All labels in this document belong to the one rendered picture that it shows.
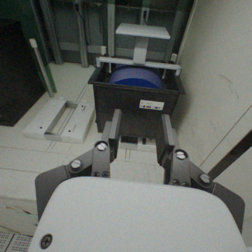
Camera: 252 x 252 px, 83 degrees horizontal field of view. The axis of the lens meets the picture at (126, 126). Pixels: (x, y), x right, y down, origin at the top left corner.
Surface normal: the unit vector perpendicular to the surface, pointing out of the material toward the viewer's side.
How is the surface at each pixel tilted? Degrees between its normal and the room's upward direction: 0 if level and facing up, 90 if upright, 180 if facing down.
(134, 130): 90
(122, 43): 90
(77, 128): 0
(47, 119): 0
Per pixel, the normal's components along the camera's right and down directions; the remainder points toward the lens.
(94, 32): -0.09, 0.70
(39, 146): 0.07, -0.71
